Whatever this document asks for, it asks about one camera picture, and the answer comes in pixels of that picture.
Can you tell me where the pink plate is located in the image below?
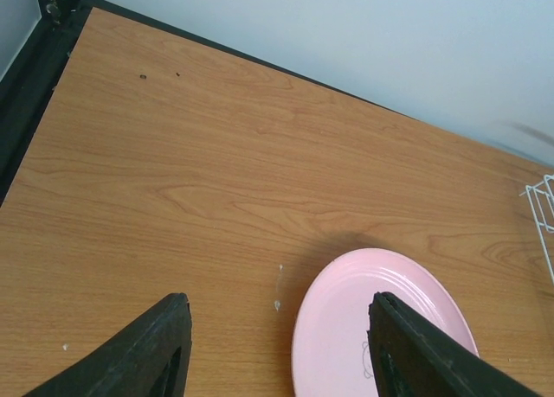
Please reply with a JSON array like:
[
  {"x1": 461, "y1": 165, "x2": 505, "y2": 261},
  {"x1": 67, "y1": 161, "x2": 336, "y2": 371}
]
[{"x1": 292, "y1": 248, "x2": 478, "y2": 396}]

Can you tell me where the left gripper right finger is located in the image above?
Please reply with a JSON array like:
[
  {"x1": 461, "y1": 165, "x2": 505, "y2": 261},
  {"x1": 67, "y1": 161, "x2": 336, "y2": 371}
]
[{"x1": 367, "y1": 291, "x2": 537, "y2": 396}]

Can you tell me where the white wire dish rack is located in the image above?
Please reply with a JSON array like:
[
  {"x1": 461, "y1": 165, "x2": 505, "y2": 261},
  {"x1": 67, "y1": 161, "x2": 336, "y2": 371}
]
[{"x1": 519, "y1": 174, "x2": 553, "y2": 281}]

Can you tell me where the left black frame post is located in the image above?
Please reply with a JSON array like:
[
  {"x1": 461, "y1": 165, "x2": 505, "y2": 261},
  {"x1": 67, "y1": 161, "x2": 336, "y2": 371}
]
[{"x1": 0, "y1": 0, "x2": 94, "y2": 208}]

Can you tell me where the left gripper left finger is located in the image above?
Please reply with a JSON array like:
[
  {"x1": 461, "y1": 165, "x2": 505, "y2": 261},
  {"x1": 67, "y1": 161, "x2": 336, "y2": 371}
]
[{"x1": 27, "y1": 293, "x2": 192, "y2": 396}]

